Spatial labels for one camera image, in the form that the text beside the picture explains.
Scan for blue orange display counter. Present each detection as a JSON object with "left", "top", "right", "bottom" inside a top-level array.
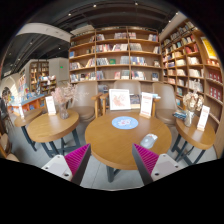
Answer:
[{"left": 10, "top": 94, "right": 47, "bottom": 117}]

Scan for beige armchair middle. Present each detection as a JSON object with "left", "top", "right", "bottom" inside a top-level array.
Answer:
[{"left": 99, "top": 79, "right": 143, "bottom": 116}]

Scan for white red sign centre table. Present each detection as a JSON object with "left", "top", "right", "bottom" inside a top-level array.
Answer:
[{"left": 140, "top": 92, "right": 153, "bottom": 117}]

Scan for round wooden left table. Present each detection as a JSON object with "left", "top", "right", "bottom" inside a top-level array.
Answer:
[{"left": 27, "top": 109, "right": 81, "bottom": 158}]

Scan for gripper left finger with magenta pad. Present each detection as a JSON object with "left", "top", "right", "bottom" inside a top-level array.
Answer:
[{"left": 42, "top": 144, "right": 91, "bottom": 185}]

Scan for beige armchair left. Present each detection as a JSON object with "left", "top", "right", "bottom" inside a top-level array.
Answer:
[{"left": 69, "top": 81, "right": 102, "bottom": 122}]

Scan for white sign right table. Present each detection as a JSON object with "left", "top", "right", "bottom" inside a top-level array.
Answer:
[{"left": 197, "top": 105, "right": 210, "bottom": 131}]

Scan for small wooden far-left table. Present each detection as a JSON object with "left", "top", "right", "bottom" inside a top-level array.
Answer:
[{"left": 14, "top": 109, "right": 42, "bottom": 151}]

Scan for large wooden back bookshelf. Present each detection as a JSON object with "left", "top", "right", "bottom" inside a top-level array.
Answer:
[{"left": 69, "top": 26, "right": 163, "bottom": 84}]

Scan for wooden right side bookshelf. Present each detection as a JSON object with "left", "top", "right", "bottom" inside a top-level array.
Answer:
[{"left": 160, "top": 13, "right": 224, "bottom": 158}]

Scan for round blue mouse pad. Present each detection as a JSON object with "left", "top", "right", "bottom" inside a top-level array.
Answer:
[{"left": 112, "top": 116, "right": 138, "bottom": 130}]

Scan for white sign left table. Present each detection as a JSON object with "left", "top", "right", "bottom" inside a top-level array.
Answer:
[{"left": 45, "top": 96, "right": 56, "bottom": 115}]

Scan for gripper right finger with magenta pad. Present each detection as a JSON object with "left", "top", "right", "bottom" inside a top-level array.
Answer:
[{"left": 132, "top": 144, "right": 182, "bottom": 185}]

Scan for beige armchair right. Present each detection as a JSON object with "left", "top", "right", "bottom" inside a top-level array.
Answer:
[{"left": 152, "top": 83, "right": 177, "bottom": 126}]

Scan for beige armchair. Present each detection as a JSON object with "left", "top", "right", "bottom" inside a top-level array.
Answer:
[
  {"left": 69, "top": 81, "right": 102, "bottom": 122},
  {"left": 99, "top": 79, "right": 143, "bottom": 116},
  {"left": 152, "top": 83, "right": 177, "bottom": 126}
]

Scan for vase with dried flowers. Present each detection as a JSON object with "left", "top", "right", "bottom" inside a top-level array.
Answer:
[{"left": 183, "top": 92, "right": 204, "bottom": 127}]

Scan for round wooden right table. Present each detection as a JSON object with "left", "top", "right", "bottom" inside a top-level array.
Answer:
[{"left": 171, "top": 116, "right": 216, "bottom": 165}]

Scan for glass vase pink flowers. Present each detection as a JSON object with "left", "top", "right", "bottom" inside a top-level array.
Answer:
[{"left": 51, "top": 83, "right": 76, "bottom": 119}]

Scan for framed floral picture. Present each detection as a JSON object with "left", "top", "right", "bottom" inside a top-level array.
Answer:
[{"left": 109, "top": 89, "right": 131, "bottom": 110}]

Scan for grey computer mouse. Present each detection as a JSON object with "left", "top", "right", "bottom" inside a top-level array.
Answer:
[{"left": 140, "top": 134, "right": 158, "bottom": 149}]

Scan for distant wooden bookshelf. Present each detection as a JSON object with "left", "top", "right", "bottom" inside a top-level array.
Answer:
[{"left": 29, "top": 61, "right": 57, "bottom": 95}]

